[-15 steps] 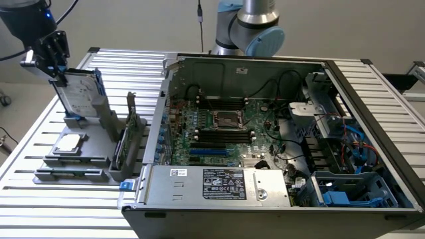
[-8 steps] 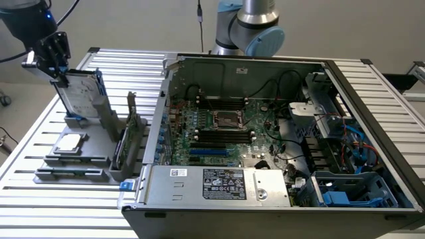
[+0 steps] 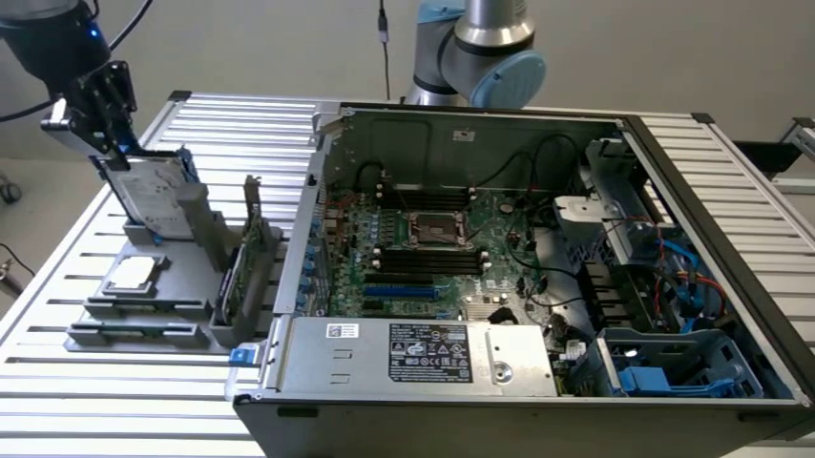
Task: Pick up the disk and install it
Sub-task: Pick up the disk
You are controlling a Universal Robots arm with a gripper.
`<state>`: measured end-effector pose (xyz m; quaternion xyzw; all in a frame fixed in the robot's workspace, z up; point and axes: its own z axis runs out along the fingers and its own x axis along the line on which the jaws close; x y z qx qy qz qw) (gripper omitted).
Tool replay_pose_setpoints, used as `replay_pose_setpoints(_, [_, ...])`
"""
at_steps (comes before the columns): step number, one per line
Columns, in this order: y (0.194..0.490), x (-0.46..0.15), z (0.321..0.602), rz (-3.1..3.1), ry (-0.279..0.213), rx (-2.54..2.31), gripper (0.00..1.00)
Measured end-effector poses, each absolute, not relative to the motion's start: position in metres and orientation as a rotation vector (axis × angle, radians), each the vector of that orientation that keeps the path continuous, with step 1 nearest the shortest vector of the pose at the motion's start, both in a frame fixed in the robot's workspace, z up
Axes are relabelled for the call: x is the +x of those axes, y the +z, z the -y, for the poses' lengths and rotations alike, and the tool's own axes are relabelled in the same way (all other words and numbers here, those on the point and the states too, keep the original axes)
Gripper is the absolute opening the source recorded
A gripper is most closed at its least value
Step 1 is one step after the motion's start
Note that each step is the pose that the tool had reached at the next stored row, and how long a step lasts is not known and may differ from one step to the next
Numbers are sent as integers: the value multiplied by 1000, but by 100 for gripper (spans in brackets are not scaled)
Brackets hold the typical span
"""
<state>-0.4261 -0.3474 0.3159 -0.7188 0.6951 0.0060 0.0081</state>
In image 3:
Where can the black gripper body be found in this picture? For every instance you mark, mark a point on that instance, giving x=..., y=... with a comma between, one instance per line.
x=58, y=47

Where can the hard disk with blue rails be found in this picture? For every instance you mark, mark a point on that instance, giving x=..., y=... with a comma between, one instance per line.
x=152, y=195

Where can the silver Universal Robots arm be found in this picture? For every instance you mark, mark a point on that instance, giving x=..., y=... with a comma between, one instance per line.
x=497, y=28

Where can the blue-grey disk bay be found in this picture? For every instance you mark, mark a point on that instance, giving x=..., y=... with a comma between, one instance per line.
x=701, y=353

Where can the black table end cap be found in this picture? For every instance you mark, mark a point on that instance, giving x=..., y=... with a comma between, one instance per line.
x=180, y=96
x=703, y=118

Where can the grey caster wheel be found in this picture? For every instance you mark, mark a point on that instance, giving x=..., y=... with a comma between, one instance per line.
x=10, y=191

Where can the silver CPU chip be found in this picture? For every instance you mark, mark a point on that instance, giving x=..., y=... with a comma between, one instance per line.
x=136, y=272

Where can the green graphics card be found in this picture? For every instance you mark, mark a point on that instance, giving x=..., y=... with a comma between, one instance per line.
x=251, y=248

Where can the grey parts rack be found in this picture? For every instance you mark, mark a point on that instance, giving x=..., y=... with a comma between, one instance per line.
x=184, y=281

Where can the black RAM slot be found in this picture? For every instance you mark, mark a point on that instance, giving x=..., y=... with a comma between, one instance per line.
x=430, y=263
x=423, y=187
x=430, y=269
x=430, y=250
x=423, y=193
x=430, y=256

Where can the blue case latch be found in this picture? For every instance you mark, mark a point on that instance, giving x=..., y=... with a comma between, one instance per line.
x=245, y=356

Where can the metal CPU socket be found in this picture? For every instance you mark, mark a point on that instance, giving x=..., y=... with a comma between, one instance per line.
x=437, y=229

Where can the black expansion slot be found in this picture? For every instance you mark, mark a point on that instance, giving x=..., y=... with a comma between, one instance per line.
x=398, y=279
x=405, y=303

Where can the blue expansion slot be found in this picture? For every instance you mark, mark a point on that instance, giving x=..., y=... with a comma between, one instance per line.
x=402, y=290

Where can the round coin cell battery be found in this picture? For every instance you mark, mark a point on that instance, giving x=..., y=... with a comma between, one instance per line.
x=507, y=207

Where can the silver power supply unit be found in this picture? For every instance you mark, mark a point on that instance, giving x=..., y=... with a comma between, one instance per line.
x=357, y=353

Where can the green motherboard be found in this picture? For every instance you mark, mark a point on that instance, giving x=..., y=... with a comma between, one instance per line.
x=497, y=238

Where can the silver chipset heatsink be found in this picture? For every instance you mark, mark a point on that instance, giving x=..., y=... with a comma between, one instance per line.
x=490, y=312

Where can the silver metal drive cage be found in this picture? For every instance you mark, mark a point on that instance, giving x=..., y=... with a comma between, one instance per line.
x=611, y=210

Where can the black open PC case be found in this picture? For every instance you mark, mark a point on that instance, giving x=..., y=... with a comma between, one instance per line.
x=446, y=429

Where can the aluminium side table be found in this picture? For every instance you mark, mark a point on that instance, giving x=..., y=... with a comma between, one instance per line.
x=793, y=143

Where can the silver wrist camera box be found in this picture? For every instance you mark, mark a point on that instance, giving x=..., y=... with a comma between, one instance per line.
x=64, y=131

